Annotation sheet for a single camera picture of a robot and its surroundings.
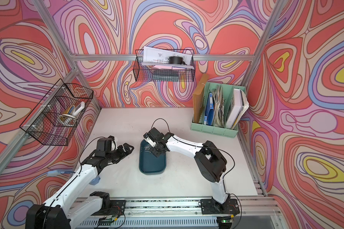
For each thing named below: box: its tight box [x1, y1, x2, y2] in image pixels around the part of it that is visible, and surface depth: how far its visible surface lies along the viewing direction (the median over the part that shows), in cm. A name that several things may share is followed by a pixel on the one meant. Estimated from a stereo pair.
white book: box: [225, 88, 250, 130], surface depth 92 cm
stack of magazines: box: [211, 85, 226, 128], surface depth 97 cm
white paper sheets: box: [141, 46, 195, 70], surface depth 87 cm
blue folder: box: [203, 92, 215, 126], surface depth 96 cm
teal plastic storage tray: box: [139, 139, 167, 176], surface depth 89 cm
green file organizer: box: [190, 81, 247, 138], surface depth 100 cm
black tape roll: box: [168, 56, 188, 66], surface depth 84 cm
